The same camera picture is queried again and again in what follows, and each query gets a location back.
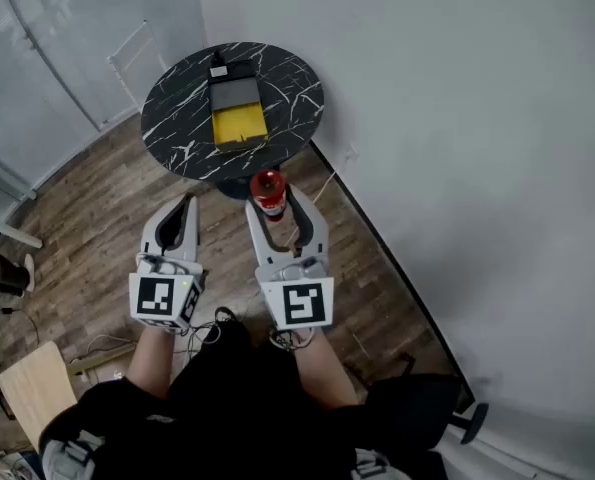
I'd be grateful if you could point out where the person's left forearm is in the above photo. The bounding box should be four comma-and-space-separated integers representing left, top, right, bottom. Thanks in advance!
125, 325, 198, 400

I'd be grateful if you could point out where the white chair behind glass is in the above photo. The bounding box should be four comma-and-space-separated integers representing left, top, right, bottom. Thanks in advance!
107, 20, 168, 119

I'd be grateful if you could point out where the black office chair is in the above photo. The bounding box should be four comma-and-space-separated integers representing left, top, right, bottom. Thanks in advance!
446, 402, 491, 445

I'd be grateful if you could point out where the person's right forearm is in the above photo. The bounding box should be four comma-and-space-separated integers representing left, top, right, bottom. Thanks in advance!
276, 328, 361, 412

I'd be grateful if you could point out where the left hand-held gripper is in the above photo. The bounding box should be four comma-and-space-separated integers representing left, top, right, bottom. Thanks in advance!
128, 195, 208, 334

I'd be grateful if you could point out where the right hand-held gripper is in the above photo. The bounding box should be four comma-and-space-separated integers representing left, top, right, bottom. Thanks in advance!
245, 183, 336, 331

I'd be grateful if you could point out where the red bottle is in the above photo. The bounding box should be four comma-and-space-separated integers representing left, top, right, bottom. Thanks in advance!
249, 169, 287, 223

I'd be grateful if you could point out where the black cable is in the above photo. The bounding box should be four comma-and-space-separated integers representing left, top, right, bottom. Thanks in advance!
0, 287, 41, 345

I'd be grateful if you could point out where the yellow and grey box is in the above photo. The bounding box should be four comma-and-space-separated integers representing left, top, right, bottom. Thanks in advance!
207, 58, 271, 154

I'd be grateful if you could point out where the round black marble table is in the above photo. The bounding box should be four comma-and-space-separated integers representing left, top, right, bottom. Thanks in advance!
140, 41, 326, 200

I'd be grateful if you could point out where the white cable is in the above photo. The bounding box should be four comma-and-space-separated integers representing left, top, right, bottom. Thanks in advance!
284, 147, 359, 249

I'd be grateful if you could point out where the person's black clothing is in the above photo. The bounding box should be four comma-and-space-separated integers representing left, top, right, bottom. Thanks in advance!
39, 317, 463, 480

